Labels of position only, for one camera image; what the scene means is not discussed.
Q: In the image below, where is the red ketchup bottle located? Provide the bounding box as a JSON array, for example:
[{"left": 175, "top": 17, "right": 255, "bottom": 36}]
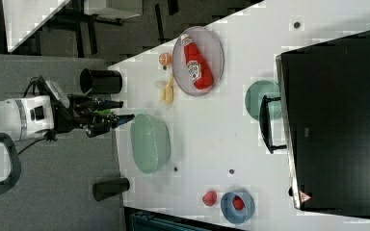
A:
[{"left": 180, "top": 34, "right": 213, "bottom": 90}]

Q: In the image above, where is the grey round plate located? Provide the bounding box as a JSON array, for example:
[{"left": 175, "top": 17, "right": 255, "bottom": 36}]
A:
[{"left": 172, "top": 26, "right": 225, "bottom": 96}]

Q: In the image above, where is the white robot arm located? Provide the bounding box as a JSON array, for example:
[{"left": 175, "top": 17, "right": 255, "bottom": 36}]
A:
[{"left": 0, "top": 95, "right": 134, "bottom": 195}]

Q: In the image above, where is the blue bowl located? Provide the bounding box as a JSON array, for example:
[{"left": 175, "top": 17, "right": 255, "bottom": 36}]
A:
[{"left": 221, "top": 190, "right": 255, "bottom": 224}]

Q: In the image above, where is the green oval strainer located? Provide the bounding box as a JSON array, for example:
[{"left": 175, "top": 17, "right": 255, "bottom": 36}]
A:
[{"left": 130, "top": 114, "right": 171, "bottom": 174}]

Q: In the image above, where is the red strawberry toy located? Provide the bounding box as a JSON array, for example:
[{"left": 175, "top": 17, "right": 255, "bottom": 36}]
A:
[{"left": 202, "top": 191, "right": 217, "bottom": 206}]

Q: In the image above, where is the orange slice toy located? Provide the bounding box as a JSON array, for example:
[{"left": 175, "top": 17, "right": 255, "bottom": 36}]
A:
[{"left": 159, "top": 53, "right": 172, "bottom": 66}]

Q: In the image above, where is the peeled banana toy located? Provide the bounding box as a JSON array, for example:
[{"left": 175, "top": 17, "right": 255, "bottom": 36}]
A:
[{"left": 155, "top": 75, "right": 174, "bottom": 105}]

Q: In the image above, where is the strawberry in bowl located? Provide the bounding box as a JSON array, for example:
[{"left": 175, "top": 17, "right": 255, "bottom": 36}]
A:
[{"left": 232, "top": 196, "right": 245, "bottom": 211}]

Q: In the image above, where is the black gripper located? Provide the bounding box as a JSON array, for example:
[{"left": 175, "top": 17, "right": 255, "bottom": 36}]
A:
[{"left": 52, "top": 94, "right": 135, "bottom": 134}]

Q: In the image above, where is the green round plate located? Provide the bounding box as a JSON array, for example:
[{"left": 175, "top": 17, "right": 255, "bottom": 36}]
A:
[{"left": 245, "top": 80, "right": 281, "bottom": 120}]

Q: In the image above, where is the black toaster oven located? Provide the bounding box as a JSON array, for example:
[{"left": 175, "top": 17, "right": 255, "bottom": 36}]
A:
[{"left": 259, "top": 30, "right": 370, "bottom": 218}]

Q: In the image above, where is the black small cylinder post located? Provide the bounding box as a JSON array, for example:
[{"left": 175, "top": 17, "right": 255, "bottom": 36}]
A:
[{"left": 92, "top": 177, "right": 130, "bottom": 201}]

